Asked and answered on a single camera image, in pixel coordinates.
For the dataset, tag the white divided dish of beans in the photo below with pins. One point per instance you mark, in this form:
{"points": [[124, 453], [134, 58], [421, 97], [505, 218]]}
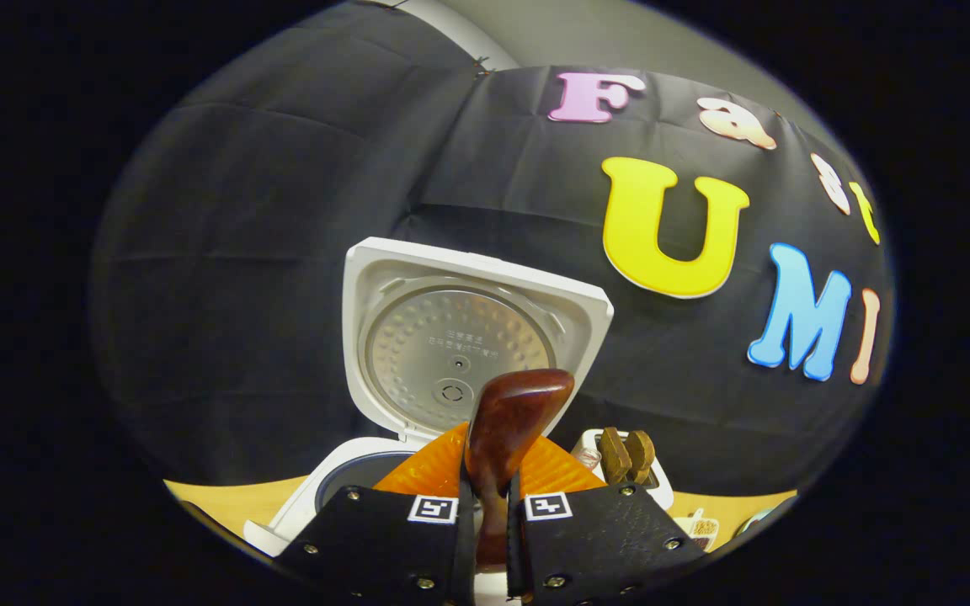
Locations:
{"points": [[701, 528]]}

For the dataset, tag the pale green plate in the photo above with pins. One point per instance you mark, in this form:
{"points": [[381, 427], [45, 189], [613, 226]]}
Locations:
{"points": [[763, 515]]}

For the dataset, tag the white rice cooker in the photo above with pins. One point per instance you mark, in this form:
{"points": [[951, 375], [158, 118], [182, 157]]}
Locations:
{"points": [[451, 337]]}

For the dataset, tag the dark wooden spoon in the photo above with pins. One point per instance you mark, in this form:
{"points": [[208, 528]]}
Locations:
{"points": [[510, 421]]}

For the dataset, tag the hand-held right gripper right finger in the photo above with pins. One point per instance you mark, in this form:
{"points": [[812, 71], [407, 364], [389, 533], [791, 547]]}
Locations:
{"points": [[603, 543]]}

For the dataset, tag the white toaster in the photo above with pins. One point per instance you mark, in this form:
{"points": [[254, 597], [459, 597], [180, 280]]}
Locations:
{"points": [[660, 488]]}

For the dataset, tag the brown toast slice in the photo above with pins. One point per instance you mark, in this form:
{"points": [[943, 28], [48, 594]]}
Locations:
{"points": [[614, 454], [642, 453]]}

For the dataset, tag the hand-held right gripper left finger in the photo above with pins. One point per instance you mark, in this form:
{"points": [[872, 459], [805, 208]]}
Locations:
{"points": [[384, 543]]}

